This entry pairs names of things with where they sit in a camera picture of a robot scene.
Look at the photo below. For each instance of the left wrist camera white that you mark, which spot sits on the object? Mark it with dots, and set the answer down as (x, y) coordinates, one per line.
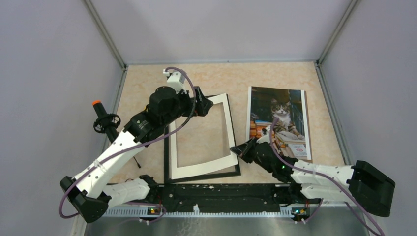
(175, 84)

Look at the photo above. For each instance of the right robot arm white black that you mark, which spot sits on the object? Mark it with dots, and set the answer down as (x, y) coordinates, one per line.
(360, 183)

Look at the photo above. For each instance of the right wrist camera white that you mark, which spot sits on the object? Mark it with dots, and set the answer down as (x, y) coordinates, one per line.
(264, 139)

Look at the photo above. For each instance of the white photo mat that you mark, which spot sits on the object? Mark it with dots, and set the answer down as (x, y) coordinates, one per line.
(201, 150)

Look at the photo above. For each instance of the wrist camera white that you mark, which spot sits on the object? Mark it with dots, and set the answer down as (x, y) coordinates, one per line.
(264, 139)
(175, 84)

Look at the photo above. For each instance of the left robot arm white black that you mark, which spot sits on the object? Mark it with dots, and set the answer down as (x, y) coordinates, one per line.
(89, 191)

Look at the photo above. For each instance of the cat photo print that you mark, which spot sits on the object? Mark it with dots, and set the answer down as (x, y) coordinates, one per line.
(288, 106)

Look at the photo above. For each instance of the black picture frame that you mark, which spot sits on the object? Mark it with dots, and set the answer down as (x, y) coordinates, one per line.
(227, 166)

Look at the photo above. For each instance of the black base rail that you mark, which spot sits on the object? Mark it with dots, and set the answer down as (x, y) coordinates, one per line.
(225, 198)

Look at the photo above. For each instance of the brown frame backing board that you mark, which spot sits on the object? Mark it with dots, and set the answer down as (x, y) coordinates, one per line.
(309, 130)

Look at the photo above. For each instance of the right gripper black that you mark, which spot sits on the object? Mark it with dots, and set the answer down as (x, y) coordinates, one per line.
(243, 150)

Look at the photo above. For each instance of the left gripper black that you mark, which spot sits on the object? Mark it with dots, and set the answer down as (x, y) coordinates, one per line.
(203, 104)

